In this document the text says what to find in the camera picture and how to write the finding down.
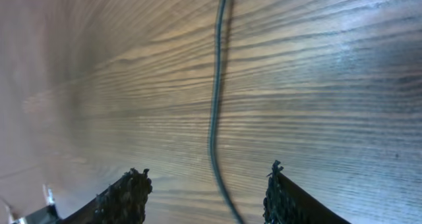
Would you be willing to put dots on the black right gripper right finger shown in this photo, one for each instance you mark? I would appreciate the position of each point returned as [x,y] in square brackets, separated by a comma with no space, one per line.
[287,203]

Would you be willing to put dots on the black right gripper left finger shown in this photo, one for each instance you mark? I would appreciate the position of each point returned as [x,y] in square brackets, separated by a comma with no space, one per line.
[123,202]

